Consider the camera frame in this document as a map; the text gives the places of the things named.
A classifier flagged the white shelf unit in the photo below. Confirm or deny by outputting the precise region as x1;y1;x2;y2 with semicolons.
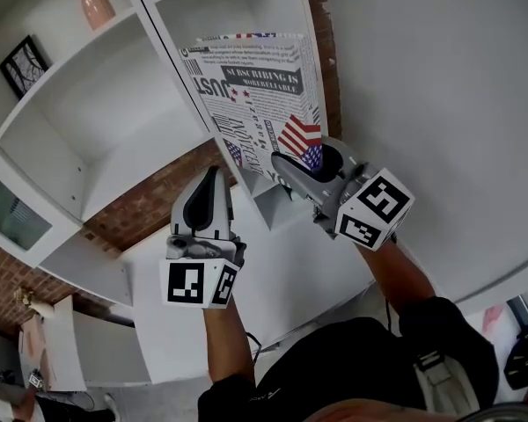
0;0;331;307

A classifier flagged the small gold ornament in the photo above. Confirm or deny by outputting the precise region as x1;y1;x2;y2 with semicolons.
12;287;37;310

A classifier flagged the pink ribbed vase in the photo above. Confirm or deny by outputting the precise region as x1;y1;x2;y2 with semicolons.
75;0;117;32

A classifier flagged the person's black shirt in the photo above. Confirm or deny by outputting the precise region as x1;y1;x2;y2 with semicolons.
196;296;501;422

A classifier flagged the person's left forearm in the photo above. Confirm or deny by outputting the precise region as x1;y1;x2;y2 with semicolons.
202;295;259;389

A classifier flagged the person's right forearm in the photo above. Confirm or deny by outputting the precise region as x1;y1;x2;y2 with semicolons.
356;234;437;315

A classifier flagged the grey shoulder strap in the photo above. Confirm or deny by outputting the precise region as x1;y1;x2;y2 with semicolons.
411;348;481;412

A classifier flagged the white glass cabinet door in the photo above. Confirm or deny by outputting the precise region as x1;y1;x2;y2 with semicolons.
0;135;85;268

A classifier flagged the person's left hand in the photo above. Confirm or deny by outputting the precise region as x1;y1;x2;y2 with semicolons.
231;235;247;273

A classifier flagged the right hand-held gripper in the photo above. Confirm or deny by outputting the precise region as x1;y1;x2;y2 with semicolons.
270;135;417;252

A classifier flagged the black picture frame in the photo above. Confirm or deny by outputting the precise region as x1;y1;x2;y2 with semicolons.
0;34;51;101

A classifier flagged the black cable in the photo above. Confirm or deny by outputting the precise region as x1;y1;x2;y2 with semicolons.
244;331;263;365

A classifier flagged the black bag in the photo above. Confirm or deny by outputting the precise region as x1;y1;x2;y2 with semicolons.
502;323;528;391

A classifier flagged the white low cabinet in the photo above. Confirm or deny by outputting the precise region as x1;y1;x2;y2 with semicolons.
39;295;153;391

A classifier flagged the newspaper print book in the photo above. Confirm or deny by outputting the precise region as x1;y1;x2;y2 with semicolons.
178;32;325;191

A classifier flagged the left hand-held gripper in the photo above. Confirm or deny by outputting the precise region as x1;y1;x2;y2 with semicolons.
159;165;246;310

